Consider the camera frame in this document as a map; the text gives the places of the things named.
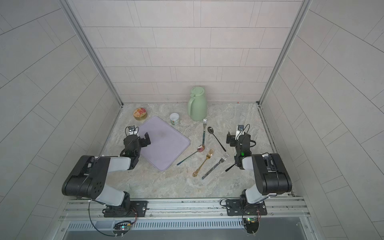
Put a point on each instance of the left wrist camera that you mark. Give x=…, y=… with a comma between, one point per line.
x=131, y=130

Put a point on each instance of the aluminium mounting rail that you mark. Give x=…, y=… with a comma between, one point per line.
x=203, y=208

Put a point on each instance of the right controller board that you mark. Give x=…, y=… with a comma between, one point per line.
x=251, y=225

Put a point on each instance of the iridescent rainbow spoon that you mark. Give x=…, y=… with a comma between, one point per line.
x=201, y=148

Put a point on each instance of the black spoon near jug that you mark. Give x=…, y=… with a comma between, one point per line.
x=211, y=131

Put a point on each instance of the silver fork patterned handle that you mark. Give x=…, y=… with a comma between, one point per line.
x=222, y=160

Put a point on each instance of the round gold candy tin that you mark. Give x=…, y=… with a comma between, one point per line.
x=140, y=114

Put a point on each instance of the lilac rectangular tray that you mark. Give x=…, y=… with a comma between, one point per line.
x=167, y=143

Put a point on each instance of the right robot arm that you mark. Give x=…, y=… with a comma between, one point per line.
x=271, y=175

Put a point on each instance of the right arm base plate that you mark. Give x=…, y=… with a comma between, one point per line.
x=237, y=207

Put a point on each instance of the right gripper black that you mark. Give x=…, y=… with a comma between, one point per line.
x=233, y=140

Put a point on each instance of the left controller board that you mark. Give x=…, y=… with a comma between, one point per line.
x=123, y=226

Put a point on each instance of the green thermos jug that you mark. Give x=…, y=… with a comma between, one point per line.
x=197, y=105

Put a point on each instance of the small white lidded cup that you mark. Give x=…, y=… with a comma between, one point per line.
x=175, y=119

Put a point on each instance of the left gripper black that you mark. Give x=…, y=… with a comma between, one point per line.
x=143, y=140

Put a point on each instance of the controller board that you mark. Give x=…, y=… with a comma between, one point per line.
x=123, y=226
x=251, y=225

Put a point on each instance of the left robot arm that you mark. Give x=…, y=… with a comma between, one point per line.
x=88, y=177

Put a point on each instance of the silver fork green handle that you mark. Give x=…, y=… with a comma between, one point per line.
x=204, y=130

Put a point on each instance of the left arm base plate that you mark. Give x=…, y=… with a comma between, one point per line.
x=127, y=210

